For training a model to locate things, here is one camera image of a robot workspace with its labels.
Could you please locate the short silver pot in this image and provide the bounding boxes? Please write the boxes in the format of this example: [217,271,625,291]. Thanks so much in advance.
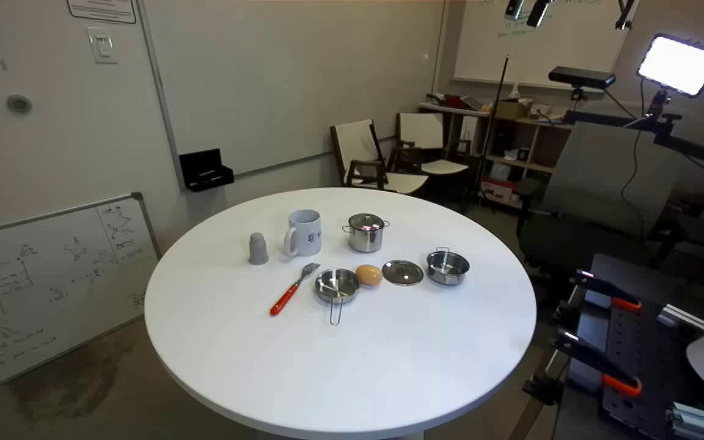
[422,246,473,288]

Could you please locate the tall silver pot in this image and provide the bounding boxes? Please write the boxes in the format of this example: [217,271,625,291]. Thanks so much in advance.
[342,211,390,257]

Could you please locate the flat silver pot lid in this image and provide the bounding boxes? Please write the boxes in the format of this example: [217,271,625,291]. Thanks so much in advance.
[378,257,426,288]

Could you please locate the cluttered wooden shelf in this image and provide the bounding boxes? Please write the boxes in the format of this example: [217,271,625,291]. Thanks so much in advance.
[416,90,575,211]

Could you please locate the bright LED light panel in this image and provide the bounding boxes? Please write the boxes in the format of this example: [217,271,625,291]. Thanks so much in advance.
[636,32,704,101]

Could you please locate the wooden chair white cushion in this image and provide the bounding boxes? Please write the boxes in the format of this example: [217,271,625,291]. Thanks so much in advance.
[329,118,432,196]
[396,111,473,179]

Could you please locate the yellow round bread roll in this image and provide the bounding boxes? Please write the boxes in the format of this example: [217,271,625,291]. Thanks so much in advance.
[355,262,384,288]

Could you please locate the small grey upturned cup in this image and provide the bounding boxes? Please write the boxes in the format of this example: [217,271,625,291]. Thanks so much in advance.
[247,229,270,266]

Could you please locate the black robot mounting stand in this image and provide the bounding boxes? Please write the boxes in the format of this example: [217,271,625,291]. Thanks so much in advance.
[558,252,704,440]

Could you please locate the leaning whiteboard with drawings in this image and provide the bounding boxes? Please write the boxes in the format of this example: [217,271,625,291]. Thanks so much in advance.
[0,190,160,403]

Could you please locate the black bar stereo camera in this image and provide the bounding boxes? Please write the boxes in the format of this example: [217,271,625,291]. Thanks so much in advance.
[545,63,619,93]

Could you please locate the black clamp orange handle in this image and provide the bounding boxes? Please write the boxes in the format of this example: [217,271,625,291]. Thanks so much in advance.
[551,327,646,400]
[570,266,646,316]

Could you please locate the silver pan with wire handle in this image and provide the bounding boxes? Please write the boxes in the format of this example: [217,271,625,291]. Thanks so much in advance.
[313,266,362,327]

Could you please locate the framed wall sign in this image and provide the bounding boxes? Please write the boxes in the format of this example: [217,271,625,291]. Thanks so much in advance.
[63,0,138,26]

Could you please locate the white light switch plate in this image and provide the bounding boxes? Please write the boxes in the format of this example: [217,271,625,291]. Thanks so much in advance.
[86,26,119,65]

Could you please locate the dark round wall stopper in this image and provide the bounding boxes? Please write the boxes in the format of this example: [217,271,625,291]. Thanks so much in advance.
[4,93,33,118]

